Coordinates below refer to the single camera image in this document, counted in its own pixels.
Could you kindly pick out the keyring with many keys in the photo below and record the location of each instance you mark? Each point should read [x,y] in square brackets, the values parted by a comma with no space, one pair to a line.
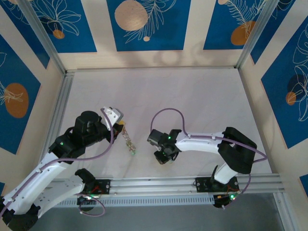
[128,140]

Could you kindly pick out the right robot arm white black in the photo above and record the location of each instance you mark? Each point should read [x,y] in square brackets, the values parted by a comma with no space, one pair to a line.
[199,142]

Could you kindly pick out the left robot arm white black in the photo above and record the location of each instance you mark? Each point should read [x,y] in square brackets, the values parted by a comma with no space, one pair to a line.
[43,173]

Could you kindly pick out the aluminium side rail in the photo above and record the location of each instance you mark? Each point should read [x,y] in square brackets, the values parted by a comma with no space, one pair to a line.
[63,96]

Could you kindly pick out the long aluminium base rail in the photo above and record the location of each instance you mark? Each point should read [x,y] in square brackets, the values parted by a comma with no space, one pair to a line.
[154,186]

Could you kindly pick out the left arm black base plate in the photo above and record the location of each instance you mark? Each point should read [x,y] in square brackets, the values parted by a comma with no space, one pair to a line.
[103,186]

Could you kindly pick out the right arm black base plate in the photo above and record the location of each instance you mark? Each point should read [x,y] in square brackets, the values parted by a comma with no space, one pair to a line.
[204,184]

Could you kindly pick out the aluminium frame post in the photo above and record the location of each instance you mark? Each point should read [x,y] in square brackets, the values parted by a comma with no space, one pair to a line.
[254,36]
[43,36]

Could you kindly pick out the short aluminium corner post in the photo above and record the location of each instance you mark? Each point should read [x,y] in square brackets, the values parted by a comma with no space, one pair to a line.
[282,211]

